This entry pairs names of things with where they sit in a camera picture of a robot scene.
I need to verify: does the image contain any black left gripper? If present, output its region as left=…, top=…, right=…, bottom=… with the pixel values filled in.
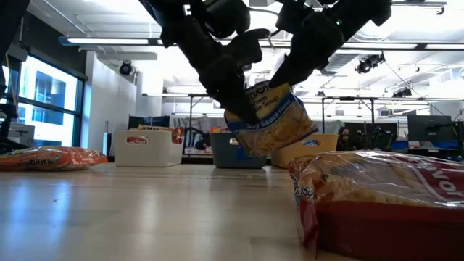
left=175, top=16, right=272, bottom=125

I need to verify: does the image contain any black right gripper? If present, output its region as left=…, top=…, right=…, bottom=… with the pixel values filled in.
left=267, top=13, right=346, bottom=90

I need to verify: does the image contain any teal plastic bin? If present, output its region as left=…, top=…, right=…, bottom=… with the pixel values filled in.
left=209, top=131, right=269, bottom=170

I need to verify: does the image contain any maroon ramen noodle pack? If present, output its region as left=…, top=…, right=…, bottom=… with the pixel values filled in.
left=288, top=149, right=464, bottom=261
left=128, top=124, right=175, bottom=133
left=170, top=125, right=185, bottom=146
left=125, top=136, right=152, bottom=146

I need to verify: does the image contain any orange plastic bin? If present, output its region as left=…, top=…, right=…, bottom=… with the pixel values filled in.
left=270, top=133, right=340, bottom=169

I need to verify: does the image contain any black ceiling spotlight cluster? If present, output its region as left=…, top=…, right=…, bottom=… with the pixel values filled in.
left=354, top=53, right=386, bottom=75

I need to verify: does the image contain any black monitor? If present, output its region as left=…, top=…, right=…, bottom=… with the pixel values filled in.
left=127, top=115, right=171, bottom=128
left=344, top=122, right=399, bottom=136
left=407, top=115, right=453, bottom=143

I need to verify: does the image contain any white plastic bin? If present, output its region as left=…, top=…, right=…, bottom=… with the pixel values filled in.
left=112, top=129, right=185, bottom=168

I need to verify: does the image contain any black background equipment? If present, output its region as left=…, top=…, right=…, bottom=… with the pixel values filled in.
left=355, top=125, right=389, bottom=150

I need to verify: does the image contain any black metal gantry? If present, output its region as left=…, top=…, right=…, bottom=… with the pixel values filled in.
left=143, top=92, right=464, bottom=130

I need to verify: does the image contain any long ceiling light track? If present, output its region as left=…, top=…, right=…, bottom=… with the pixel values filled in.
left=59, top=36, right=464, bottom=51

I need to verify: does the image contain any blue storage box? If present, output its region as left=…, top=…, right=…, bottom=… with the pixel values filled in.
left=393, top=140, right=450, bottom=150

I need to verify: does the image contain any large window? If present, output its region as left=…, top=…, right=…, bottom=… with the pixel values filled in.
left=0, top=54, right=84, bottom=148

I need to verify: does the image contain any white desktop machine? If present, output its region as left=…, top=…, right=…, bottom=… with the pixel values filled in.
left=7, top=122, right=36, bottom=146

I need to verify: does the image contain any black stand equipment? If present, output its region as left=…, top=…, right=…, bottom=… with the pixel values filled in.
left=0, top=103, right=19, bottom=155

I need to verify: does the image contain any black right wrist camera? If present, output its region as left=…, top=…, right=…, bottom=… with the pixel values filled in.
left=275, top=0, right=313, bottom=33

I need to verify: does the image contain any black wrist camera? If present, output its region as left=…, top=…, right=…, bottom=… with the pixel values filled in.
left=202, top=0, right=252, bottom=40
left=275, top=0, right=313, bottom=33

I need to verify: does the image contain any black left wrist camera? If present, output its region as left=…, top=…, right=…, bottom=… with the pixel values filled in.
left=202, top=0, right=252, bottom=40

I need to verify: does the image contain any black aluminium table frame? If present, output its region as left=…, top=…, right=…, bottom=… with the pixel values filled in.
left=107, top=154, right=218, bottom=165

